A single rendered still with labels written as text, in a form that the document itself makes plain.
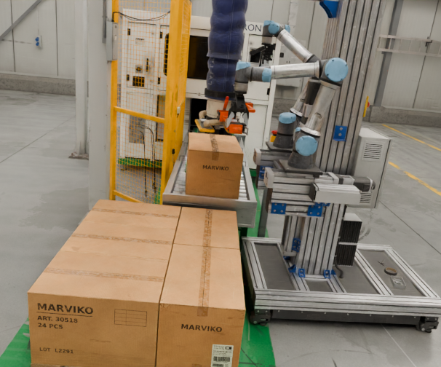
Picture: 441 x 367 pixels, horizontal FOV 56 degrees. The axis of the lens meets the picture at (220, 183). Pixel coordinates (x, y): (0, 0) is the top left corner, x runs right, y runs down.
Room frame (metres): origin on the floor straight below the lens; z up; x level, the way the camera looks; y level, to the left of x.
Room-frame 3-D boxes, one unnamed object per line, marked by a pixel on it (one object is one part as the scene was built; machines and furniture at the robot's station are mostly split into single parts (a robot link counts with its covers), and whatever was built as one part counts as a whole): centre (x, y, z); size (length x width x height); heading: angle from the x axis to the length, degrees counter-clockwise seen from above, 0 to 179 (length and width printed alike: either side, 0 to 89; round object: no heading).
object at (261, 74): (2.36, -0.16, 1.55); 0.11 x 0.11 x 0.08; 85
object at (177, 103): (4.66, 0.54, 1.05); 1.17 x 0.10 x 2.10; 2
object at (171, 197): (2.90, 0.06, 0.58); 0.70 x 0.03 x 0.06; 92
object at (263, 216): (3.49, -0.42, 0.50); 0.07 x 0.07 x 1.00; 2
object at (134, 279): (2.23, 0.34, 0.34); 1.20 x 1.00 x 0.40; 2
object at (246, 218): (2.90, 0.06, 0.48); 0.70 x 0.03 x 0.15; 92
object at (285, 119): (2.95, -0.42, 1.20); 0.13 x 0.12 x 0.14; 155
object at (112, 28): (3.61, 1.00, 1.62); 0.20 x 0.05 x 0.30; 2
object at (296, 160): (2.45, -0.47, 1.09); 0.15 x 0.15 x 0.10
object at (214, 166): (3.24, 0.08, 0.75); 0.60 x 0.40 x 0.40; 6
